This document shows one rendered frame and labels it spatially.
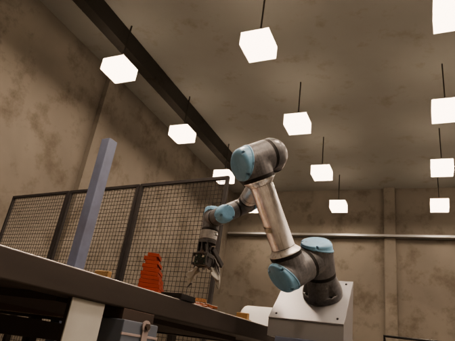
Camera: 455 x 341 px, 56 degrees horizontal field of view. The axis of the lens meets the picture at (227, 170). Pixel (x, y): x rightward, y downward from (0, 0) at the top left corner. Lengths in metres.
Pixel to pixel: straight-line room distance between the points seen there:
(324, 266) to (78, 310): 0.90
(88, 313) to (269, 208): 0.72
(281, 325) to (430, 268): 11.30
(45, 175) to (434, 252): 9.86
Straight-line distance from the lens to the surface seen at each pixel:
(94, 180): 3.80
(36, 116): 7.93
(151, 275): 2.62
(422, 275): 12.80
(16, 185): 7.57
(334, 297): 1.69
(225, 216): 1.77
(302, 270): 1.54
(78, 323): 1.05
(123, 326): 1.12
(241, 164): 1.47
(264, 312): 6.89
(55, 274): 0.98
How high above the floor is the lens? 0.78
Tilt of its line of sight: 23 degrees up
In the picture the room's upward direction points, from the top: 8 degrees clockwise
